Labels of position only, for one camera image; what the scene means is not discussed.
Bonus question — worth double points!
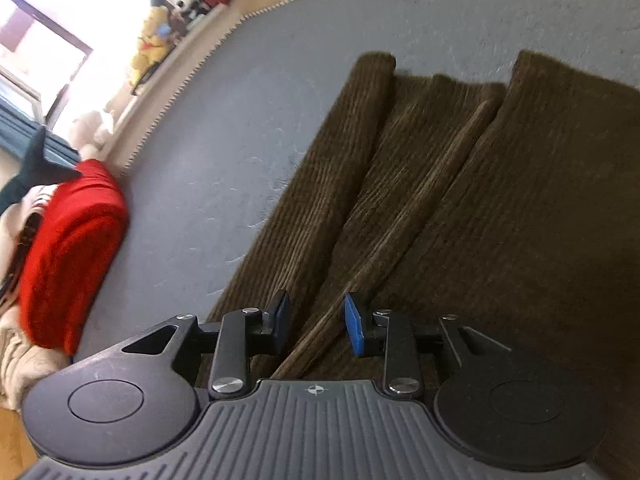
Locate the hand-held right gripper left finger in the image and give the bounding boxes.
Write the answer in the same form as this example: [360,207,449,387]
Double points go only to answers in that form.
[120,289,292,402]

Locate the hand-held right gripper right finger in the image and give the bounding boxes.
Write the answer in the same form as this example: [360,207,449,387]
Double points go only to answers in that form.
[342,291,513,402]

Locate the brown corduroy pants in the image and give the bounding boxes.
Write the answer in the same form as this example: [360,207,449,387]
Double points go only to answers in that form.
[194,50,640,480]

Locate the red folded quilt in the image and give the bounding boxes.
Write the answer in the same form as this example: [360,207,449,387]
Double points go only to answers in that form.
[17,159,130,354]

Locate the white plush toy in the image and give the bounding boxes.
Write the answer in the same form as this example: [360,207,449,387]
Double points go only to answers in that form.
[69,110,119,161]

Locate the teal shark plush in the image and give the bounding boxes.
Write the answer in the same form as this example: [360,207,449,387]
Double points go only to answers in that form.
[0,125,84,216]

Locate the yellow bear plush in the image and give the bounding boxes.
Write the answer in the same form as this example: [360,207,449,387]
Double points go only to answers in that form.
[129,5,177,86]

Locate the window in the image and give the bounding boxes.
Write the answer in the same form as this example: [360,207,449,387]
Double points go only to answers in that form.
[0,0,156,131]

